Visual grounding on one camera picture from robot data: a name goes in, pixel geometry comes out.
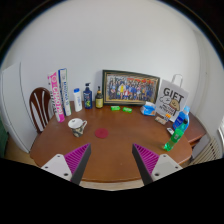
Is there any blue detergent bottle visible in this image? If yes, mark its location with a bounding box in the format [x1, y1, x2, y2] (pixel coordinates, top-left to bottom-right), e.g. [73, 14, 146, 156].
[172, 106, 190, 129]

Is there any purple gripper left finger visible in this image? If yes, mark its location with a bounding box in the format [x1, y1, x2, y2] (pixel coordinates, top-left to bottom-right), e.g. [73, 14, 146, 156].
[42, 143, 91, 185]

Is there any pink shuttlecock tube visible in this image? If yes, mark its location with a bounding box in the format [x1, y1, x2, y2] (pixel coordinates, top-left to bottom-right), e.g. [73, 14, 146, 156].
[48, 72, 65, 123]

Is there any blue tissue pack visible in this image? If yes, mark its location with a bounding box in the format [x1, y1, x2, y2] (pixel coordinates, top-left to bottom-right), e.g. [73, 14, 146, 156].
[140, 102, 156, 116]

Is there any small brown snack packet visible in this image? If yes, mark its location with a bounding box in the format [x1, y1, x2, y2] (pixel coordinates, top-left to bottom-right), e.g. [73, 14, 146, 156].
[155, 116, 167, 125]

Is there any green soap bar left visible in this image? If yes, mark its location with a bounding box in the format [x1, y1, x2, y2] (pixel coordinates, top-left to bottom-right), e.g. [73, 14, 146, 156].
[111, 106, 120, 111]

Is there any green soap bar right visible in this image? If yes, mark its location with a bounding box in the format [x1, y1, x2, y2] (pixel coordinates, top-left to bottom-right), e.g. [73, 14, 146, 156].
[122, 107, 132, 113]

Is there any dark wooden chair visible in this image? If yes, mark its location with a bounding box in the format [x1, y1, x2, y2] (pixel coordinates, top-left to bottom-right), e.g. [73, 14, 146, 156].
[29, 87, 51, 134]

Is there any framed group photo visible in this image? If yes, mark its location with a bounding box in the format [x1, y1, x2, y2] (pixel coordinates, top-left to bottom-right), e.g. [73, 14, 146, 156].
[102, 70, 160, 105]

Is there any white radiator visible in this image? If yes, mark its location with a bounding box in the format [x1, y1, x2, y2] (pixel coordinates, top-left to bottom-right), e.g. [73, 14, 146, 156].
[190, 135, 221, 165]

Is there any white lotion bottle blue cap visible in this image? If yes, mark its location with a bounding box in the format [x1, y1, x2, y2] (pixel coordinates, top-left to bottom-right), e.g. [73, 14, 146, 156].
[73, 88, 82, 112]

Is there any camouflage ceramic mug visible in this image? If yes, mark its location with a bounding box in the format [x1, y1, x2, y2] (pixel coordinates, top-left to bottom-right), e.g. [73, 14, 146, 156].
[68, 118, 87, 137]

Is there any yellow pump bottle black top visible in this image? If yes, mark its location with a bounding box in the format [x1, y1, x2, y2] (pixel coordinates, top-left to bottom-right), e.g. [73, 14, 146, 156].
[95, 86, 103, 109]

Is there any green plastic soda bottle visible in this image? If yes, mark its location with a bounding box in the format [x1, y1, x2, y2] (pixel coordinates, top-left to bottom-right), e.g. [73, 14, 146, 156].
[164, 119, 187, 151]

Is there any white remote control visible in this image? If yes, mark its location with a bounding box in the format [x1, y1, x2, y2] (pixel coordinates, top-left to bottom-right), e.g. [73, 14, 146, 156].
[167, 128, 174, 135]

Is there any blue white shuttlecock tube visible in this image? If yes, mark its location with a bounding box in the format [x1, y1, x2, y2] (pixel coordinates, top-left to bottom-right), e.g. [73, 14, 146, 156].
[58, 68, 71, 116]

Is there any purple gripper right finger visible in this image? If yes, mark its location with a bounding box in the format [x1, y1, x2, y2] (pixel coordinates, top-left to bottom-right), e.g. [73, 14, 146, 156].
[132, 144, 182, 185]

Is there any white door panel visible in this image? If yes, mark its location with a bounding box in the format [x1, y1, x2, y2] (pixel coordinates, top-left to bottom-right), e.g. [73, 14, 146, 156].
[0, 63, 37, 153]

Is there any dark blue pump bottle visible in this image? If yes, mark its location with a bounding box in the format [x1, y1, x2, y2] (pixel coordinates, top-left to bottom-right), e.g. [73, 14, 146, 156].
[83, 83, 92, 109]

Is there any round red coaster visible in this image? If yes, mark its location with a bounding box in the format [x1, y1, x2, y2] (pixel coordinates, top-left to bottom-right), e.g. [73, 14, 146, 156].
[95, 128, 109, 139]

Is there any green soap bar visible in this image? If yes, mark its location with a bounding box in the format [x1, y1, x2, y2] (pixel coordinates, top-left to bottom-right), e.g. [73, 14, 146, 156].
[122, 107, 132, 113]
[111, 106, 120, 111]

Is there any white gift paper bag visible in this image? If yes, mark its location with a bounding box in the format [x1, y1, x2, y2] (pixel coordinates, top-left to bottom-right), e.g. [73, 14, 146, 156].
[156, 74, 189, 122]

